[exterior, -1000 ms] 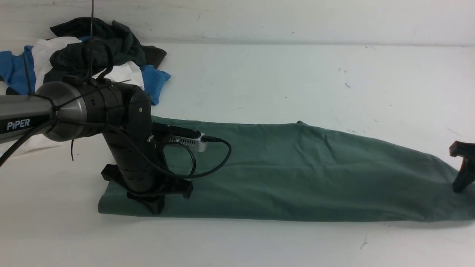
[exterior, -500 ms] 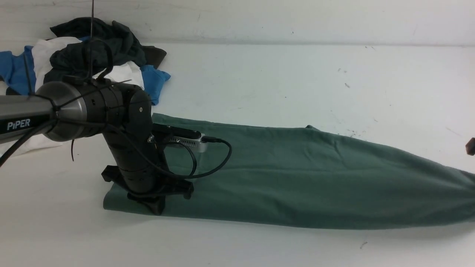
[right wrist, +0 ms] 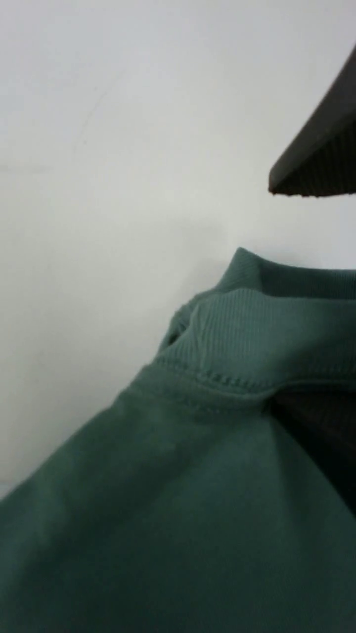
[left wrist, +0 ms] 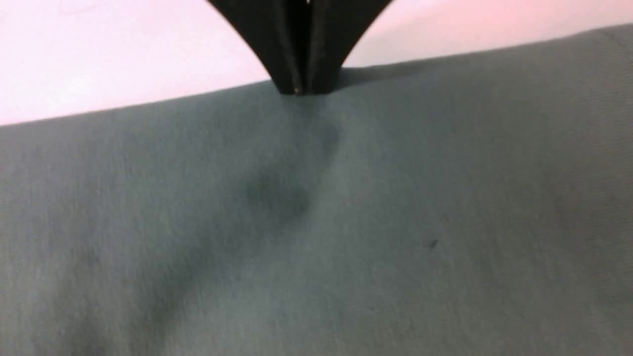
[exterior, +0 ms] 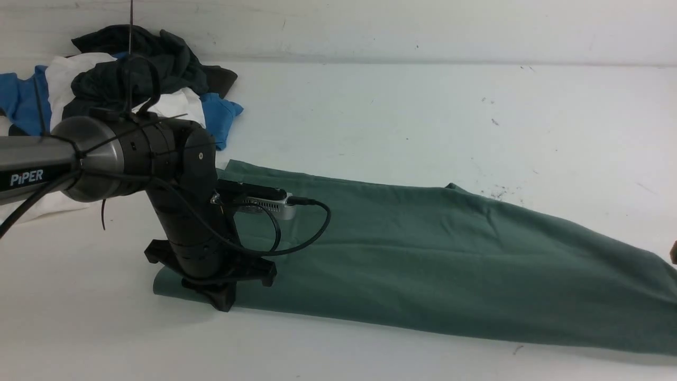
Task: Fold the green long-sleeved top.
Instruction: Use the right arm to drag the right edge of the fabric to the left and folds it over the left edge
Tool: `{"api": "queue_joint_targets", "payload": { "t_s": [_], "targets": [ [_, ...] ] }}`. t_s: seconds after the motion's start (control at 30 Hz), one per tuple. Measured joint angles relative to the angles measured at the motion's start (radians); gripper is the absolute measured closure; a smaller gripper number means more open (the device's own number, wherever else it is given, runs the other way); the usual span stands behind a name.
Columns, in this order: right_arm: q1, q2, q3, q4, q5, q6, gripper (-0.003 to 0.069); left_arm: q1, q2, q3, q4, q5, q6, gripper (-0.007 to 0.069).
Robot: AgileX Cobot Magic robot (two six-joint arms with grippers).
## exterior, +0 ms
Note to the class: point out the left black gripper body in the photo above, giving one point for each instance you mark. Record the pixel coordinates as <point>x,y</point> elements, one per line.
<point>202,244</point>

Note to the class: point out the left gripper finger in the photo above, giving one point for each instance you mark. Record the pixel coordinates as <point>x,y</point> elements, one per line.
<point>221,297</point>

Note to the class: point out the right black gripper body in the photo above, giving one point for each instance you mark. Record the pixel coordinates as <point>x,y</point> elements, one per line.
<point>673,254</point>

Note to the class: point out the green long sleeve shirt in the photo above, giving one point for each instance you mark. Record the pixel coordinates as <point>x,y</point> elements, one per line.
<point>444,260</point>

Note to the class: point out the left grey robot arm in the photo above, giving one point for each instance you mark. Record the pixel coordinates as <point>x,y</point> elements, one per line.
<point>86,159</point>

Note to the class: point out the white shirt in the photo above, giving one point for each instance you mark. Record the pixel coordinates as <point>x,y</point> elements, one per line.
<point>54,83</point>

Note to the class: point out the dark grey shirt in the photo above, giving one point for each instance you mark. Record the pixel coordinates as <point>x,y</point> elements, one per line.
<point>150,65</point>

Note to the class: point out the blue shirt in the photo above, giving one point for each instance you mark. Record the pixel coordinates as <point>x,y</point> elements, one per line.
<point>220,114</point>

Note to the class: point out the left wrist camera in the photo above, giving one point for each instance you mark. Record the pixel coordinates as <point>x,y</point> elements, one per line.
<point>256,199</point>

